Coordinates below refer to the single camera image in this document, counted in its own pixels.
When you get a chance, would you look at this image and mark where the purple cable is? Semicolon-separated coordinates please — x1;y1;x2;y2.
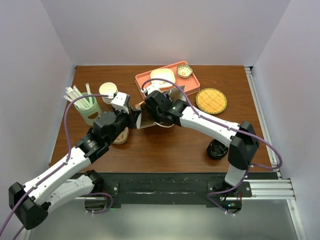
0;93;113;240
141;78;283;215

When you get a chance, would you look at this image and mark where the green straw holder cup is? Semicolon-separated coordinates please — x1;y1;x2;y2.
74;96;102;126

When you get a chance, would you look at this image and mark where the wrapped white straw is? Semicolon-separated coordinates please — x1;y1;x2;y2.
72;85;91;109
65;87;89;110
63;95;85;110

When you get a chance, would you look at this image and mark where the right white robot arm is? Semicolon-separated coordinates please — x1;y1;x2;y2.
145;90;260;197

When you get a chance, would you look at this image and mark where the stack of black lids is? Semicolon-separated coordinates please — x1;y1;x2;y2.
206;139;229;160

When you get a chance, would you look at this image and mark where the round woven yellow coaster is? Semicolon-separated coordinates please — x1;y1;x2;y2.
195;88;228;115

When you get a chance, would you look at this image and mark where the brown paper bag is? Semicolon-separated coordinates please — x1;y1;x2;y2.
135;87;186;130

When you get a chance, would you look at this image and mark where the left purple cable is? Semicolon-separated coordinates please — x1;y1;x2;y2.
0;93;113;240

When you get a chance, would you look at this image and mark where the small floral bowl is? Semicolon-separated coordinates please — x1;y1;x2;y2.
176;64;193;79

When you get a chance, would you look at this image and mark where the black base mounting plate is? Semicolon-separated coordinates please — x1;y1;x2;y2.
74;172;251;209

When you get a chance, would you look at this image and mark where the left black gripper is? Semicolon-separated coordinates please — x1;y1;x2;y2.
106;104;141;145

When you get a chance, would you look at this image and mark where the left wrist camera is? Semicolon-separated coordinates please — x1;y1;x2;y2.
111;92;131;114

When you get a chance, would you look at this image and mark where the stack of paper cups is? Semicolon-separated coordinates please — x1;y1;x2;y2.
99;82;118;104

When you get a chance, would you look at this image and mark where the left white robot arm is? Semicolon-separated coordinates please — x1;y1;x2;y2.
8;108;141;230

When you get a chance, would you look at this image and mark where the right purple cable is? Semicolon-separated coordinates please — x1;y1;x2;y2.
141;78;283;215

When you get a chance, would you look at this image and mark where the cream square plate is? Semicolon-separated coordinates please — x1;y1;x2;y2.
150;68;176;89

